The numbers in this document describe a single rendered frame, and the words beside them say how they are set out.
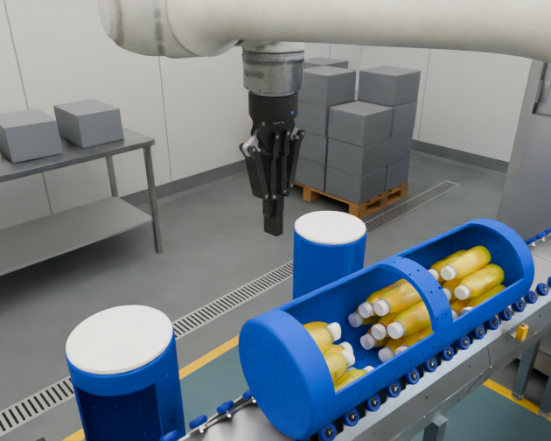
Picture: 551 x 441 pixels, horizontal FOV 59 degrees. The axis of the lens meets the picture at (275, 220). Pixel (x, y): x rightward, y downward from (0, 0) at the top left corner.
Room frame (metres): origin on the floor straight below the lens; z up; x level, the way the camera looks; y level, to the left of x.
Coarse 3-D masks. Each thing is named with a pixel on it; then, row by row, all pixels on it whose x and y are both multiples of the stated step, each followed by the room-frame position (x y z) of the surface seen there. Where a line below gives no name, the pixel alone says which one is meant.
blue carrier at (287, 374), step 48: (432, 240) 1.26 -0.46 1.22; (480, 240) 1.38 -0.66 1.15; (336, 288) 1.11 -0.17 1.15; (432, 288) 1.03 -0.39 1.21; (528, 288) 1.23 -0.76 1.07; (240, 336) 0.93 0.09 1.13; (288, 336) 0.81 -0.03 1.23; (432, 336) 0.95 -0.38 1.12; (288, 384) 0.78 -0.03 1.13; (384, 384) 0.86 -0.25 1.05; (288, 432) 0.78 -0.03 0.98
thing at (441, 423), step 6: (438, 420) 1.13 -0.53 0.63; (444, 420) 1.13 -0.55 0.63; (432, 426) 1.12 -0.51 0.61; (438, 426) 1.11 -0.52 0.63; (444, 426) 1.13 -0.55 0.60; (426, 432) 1.14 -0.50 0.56; (432, 432) 1.12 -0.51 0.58; (438, 432) 1.11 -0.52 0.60; (444, 432) 1.13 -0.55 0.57; (426, 438) 1.13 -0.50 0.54; (432, 438) 1.12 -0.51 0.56; (438, 438) 1.12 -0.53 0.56
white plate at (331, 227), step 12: (312, 216) 1.79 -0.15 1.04; (324, 216) 1.79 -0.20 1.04; (336, 216) 1.79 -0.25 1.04; (348, 216) 1.79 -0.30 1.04; (300, 228) 1.69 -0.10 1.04; (312, 228) 1.69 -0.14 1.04; (324, 228) 1.69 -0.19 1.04; (336, 228) 1.69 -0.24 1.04; (348, 228) 1.69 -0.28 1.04; (360, 228) 1.69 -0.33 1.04; (312, 240) 1.60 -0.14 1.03; (324, 240) 1.59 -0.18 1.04; (336, 240) 1.59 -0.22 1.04; (348, 240) 1.59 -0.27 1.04
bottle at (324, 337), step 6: (312, 330) 0.92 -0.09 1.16; (318, 330) 0.92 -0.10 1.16; (324, 330) 0.92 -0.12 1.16; (330, 330) 0.93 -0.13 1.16; (312, 336) 0.90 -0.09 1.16; (318, 336) 0.90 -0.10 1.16; (324, 336) 0.90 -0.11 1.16; (330, 336) 0.91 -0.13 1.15; (318, 342) 0.89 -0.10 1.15; (324, 342) 0.89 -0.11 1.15; (330, 342) 0.90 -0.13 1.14; (324, 348) 0.89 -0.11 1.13
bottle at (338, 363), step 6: (324, 354) 0.88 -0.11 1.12; (330, 354) 0.87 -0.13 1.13; (336, 354) 0.88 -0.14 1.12; (342, 354) 0.89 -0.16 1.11; (330, 360) 0.85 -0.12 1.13; (336, 360) 0.86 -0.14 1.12; (342, 360) 0.86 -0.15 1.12; (348, 360) 0.88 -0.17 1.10; (330, 366) 0.84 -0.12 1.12; (336, 366) 0.85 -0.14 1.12; (342, 366) 0.85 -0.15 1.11; (348, 366) 0.87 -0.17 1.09; (330, 372) 0.83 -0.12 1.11; (336, 372) 0.84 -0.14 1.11; (342, 372) 0.85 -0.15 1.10; (336, 378) 0.83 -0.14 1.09
